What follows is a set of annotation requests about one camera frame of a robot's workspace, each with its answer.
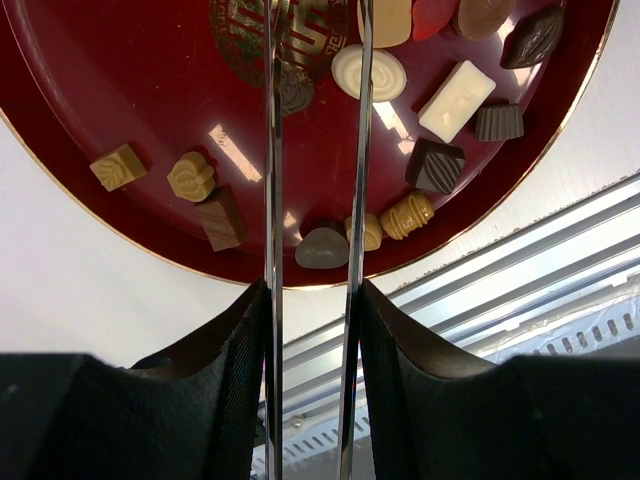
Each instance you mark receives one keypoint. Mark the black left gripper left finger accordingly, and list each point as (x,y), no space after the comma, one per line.
(188,411)

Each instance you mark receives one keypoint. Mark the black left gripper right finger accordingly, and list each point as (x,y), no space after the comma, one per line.
(439,412)

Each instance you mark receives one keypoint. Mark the tan square swirl chocolate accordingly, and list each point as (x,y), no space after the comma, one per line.
(118,168)

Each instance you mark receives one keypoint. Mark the dark round chocolate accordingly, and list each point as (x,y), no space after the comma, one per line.
(296,90)

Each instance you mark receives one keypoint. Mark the metal tongs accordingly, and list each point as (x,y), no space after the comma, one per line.
(273,13)

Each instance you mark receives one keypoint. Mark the tan ridged oval chocolate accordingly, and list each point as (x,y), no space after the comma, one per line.
(373,234)

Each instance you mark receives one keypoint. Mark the grey brown pebble chocolate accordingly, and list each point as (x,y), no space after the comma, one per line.
(324,247)

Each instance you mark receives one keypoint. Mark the tan drizzled chocolate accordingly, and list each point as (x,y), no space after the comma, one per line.
(412,212)

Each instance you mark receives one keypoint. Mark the brown bar chocolate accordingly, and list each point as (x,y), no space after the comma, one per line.
(221,220)

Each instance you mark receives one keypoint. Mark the tan flower chocolate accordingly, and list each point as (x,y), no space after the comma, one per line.
(192,178)

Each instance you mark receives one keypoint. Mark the dark striped square chocolate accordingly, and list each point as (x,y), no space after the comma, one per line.
(435,167)

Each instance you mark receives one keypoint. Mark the dark ridged cup chocolate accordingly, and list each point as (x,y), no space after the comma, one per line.
(499,123)

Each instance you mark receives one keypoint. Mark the white rectangular chocolate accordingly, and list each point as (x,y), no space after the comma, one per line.
(456,101)

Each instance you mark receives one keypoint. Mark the white oval chocolate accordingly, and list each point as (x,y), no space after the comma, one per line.
(388,76)

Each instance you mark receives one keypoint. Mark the dark leaf chocolate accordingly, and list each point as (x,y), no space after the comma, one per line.
(534,39)

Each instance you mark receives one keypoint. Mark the brown oval chocolate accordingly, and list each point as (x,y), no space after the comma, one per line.
(477,20)

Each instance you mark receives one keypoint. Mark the cream rounded square chocolate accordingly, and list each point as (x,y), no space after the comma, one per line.
(392,22)

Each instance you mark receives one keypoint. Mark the round red lacquer plate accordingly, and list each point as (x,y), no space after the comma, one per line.
(81,78)

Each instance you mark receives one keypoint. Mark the aluminium front rail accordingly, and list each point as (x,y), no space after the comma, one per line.
(567,285)

